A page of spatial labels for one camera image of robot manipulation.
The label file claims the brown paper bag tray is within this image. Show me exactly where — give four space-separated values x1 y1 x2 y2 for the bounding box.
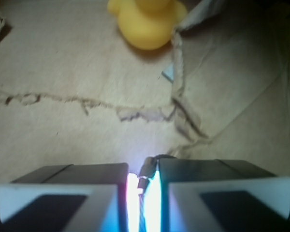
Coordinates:
0 0 290 184

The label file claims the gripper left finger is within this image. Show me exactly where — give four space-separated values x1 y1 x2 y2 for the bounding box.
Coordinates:
0 163 129 232

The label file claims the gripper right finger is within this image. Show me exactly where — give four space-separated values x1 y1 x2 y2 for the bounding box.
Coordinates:
159 159 290 232

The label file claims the yellow rubber duck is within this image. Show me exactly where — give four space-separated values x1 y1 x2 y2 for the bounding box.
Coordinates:
107 0 188 50

